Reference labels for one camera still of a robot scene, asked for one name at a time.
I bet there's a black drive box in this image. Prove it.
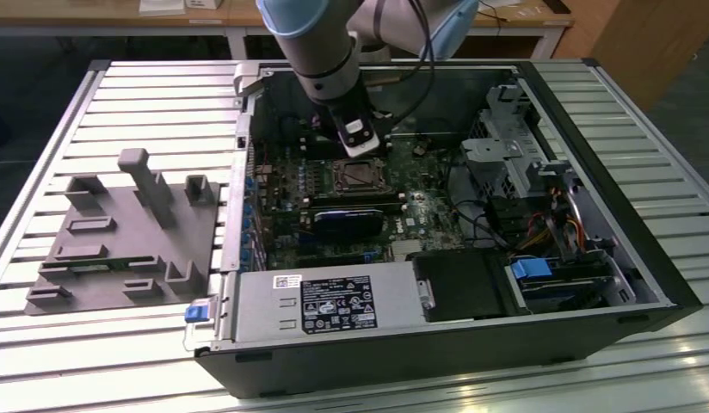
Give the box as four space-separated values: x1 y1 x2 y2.
408 249 526 324

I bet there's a black PC case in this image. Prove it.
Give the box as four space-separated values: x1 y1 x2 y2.
194 58 704 399

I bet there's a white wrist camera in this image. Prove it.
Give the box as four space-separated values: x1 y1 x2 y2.
331 115 386 159

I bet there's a black wire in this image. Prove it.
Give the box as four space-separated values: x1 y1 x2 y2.
451 197 511 251

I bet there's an orange wire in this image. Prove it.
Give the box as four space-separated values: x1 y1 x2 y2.
564 219 587 246

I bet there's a blue case latch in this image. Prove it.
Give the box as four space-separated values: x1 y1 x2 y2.
183 300 212 324

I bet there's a blue disk carrier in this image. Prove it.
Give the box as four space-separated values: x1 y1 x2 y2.
507 256 620 311

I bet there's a yellow wire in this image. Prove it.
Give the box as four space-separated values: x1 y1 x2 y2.
518 217 555 253

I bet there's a wooden cabinet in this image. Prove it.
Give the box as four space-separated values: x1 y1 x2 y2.
552 0 709 111

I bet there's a silver chipset heatsink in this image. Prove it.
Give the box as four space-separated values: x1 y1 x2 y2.
392 238 423 259

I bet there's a black graphics card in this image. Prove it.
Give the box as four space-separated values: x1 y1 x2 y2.
311 208 384 242

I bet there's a gray parts rack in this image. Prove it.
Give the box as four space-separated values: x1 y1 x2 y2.
22 148 224 317

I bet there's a green motherboard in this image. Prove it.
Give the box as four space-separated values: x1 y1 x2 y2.
254 133 471 270

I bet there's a CPU socket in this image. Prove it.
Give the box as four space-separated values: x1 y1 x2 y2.
328 157 392 194

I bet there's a silver power supply unit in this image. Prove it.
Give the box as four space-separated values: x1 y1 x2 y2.
214 262 434 345

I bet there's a metal drive cage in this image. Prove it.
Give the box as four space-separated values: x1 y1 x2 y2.
460 83 568 199

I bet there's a wooden desk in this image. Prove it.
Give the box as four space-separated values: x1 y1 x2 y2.
0 0 575 61

